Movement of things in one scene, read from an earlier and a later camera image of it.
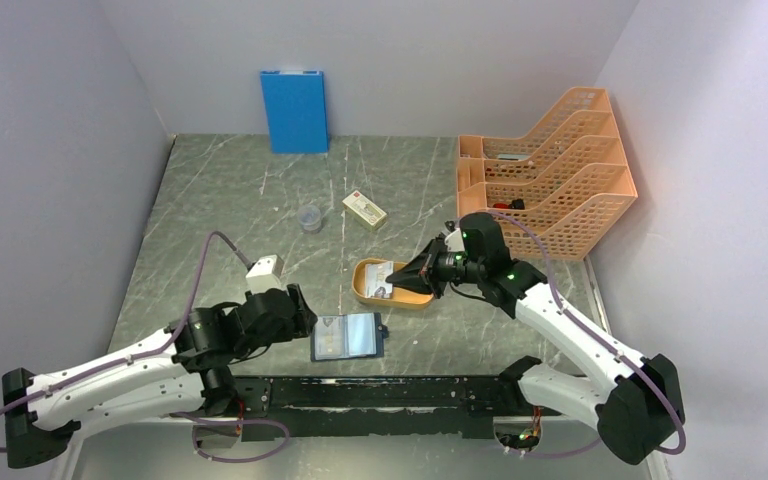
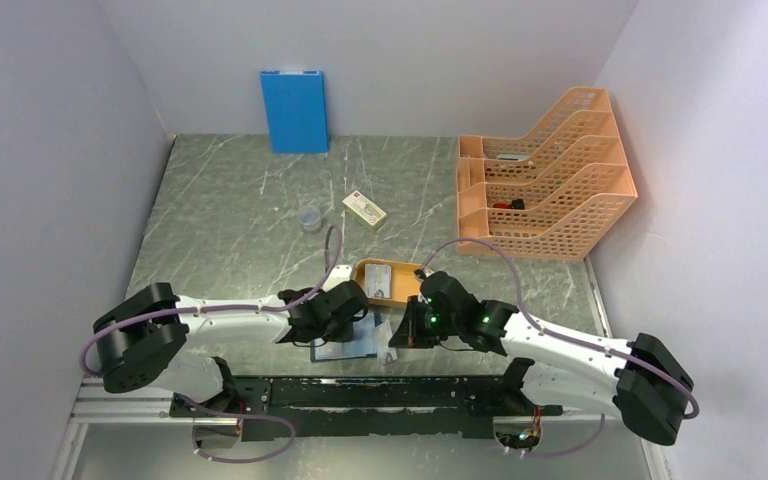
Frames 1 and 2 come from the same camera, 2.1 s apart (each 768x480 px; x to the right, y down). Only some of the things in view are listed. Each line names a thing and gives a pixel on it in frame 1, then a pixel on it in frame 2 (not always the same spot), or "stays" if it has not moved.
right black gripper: [422, 272] -> [409, 334]
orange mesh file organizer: [568, 176] stays
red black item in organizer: [517, 204] stays
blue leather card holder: [349, 336] stays
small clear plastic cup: [309, 216] stays
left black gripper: [299, 323] -> [344, 333]
